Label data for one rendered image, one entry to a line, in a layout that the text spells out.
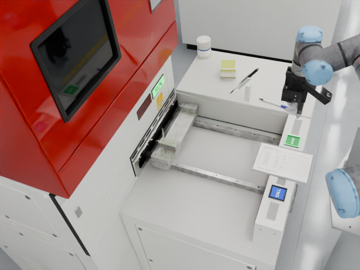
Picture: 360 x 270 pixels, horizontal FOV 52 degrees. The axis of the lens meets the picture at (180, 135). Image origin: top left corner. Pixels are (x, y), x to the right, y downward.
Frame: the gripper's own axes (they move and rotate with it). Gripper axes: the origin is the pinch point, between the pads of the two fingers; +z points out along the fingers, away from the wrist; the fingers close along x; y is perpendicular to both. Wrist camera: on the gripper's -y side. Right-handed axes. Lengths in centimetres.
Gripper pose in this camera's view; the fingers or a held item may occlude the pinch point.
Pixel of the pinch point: (299, 115)
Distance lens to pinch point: 142.3
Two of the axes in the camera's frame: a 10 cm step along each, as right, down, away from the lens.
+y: -9.2, -2.3, 3.2
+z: 0.9, 6.8, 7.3
